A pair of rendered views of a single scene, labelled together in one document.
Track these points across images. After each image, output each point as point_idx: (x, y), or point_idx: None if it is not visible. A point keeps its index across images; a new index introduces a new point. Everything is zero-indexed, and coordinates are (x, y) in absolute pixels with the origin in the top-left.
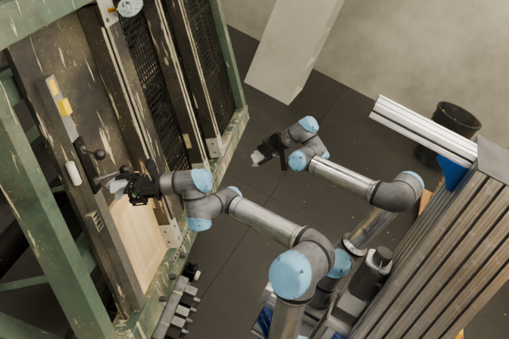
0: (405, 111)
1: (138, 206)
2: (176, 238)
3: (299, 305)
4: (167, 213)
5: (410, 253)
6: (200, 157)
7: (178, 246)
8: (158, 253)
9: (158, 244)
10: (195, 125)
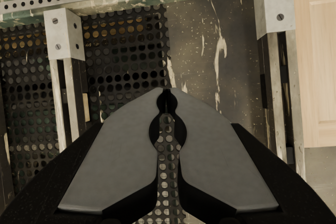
0: None
1: (329, 99)
2: None
3: None
4: (292, 53)
5: None
6: (73, 71)
7: None
8: None
9: (308, 8)
10: (65, 135)
